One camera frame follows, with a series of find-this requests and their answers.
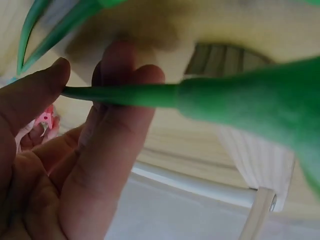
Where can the pink clothes peg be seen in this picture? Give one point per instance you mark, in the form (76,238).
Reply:
(47,119)

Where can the person's left hand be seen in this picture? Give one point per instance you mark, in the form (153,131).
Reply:
(37,195)

